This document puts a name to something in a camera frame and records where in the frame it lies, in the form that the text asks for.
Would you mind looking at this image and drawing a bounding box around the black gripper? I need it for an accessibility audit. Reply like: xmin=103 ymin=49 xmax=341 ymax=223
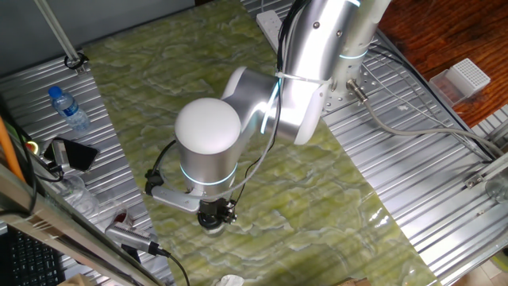
xmin=197 ymin=197 xmax=238 ymax=226

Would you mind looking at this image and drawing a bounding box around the clear glass jar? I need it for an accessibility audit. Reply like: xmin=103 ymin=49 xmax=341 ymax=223
xmin=200 ymin=224 xmax=228 ymax=238

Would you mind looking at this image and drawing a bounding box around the green marble pattern mat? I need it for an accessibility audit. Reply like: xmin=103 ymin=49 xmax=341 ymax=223
xmin=82 ymin=0 xmax=442 ymax=286

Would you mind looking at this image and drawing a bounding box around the white crumpled tissue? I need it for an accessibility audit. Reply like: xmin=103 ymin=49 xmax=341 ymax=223
xmin=215 ymin=273 xmax=246 ymax=286

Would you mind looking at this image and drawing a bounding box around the small cup with brown liquid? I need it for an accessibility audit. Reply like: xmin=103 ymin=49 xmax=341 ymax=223
xmin=112 ymin=209 xmax=135 ymax=230

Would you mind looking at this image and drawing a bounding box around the large clear plastic cup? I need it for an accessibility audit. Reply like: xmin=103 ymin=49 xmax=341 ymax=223
xmin=58 ymin=174 xmax=101 ymax=218

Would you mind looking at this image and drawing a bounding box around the black smartphone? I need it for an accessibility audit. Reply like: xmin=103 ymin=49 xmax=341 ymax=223
xmin=42 ymin=137 xmax=100 ymax=173

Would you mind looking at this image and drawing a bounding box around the white zip tie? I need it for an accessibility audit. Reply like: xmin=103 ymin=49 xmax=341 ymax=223
xmin=274 ymin=71 xmax=333 ymax=85

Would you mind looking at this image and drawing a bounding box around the water bottle with blue label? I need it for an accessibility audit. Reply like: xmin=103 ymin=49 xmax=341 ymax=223
xmin=47 ymin=85 xmax=92 ymax=133

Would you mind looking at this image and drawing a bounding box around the black keyboard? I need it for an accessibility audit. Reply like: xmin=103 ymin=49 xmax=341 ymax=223
xmin=0 ymin=226 xmax=67 ymax=286

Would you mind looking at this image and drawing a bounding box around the white power strip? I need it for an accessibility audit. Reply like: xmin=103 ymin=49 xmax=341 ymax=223
xmin=256 ymin=10 xmax=286 ymax=55

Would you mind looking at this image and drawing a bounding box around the orange pole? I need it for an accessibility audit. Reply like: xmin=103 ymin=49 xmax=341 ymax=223
xmin=0 ymin=115 xmax=25 ymax=184

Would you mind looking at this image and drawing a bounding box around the metal pole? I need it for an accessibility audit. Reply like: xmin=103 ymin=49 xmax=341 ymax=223
xmin=33 ymin=0 xmax=89 ymax=76

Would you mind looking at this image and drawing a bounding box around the white pipette tip box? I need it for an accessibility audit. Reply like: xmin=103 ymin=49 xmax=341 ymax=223
xmin=429 ymin=57 xmax=492 ymax=107

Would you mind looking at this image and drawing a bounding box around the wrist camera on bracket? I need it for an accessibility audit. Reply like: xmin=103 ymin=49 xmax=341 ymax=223
xmin=144 ymin=168 xmax=202 ymax=215

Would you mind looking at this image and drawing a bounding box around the black camera cable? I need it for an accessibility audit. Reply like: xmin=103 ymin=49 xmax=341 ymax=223
xmin=156 ymin=248 xmax=191 ymax=286

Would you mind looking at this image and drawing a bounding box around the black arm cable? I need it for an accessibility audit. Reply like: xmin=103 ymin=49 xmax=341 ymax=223
xmin=233 ymin=0 xmax=310 ymax=203
xmin=148 ymin=138 xmax=179 ymax=187

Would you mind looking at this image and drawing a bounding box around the finned silver camera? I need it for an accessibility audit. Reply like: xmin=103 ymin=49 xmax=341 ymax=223
xmin=104 ymin=221 xmax=160 ymax=256

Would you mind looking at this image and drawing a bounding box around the aluminum frame bar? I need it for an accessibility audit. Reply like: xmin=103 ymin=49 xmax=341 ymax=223
xmin=0 ymin=161 xmax=166 ymax=286

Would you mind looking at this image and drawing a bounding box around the metal camera clamp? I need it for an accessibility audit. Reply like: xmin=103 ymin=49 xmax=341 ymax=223
xmin=49 ymin=139 xmax=69 ymax=176

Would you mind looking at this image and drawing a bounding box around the thick gray cable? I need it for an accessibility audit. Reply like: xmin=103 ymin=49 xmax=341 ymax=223
xmin=345 ymin=78 xmax=507 ymax=159

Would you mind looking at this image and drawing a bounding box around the round yellow ring button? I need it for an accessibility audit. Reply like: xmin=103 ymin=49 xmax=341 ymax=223
xmin=24 ymin=139 xmax=41 ymax=157

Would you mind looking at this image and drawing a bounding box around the aluminum extrusion rail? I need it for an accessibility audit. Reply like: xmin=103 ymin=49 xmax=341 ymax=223
xmin=463 ymin=150 xmax=508 ymax=191

